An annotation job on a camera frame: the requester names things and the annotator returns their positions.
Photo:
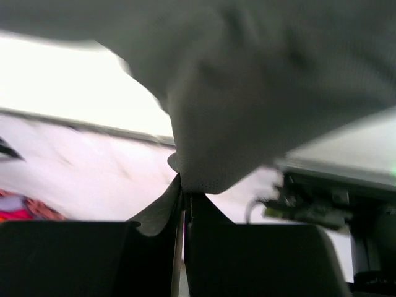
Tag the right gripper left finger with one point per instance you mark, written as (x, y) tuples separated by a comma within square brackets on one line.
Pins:
[(138, 257)]

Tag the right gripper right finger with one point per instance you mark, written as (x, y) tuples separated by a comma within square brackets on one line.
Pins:
[(228, 259)]

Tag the dark grey t-shirt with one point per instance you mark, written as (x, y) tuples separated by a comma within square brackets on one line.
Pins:
[(104, 103)]

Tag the folded red t-shirt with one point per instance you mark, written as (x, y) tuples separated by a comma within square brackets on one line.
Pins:
[(18, 207)]

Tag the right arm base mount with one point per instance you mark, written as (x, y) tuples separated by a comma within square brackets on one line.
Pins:
[(356, 201)]

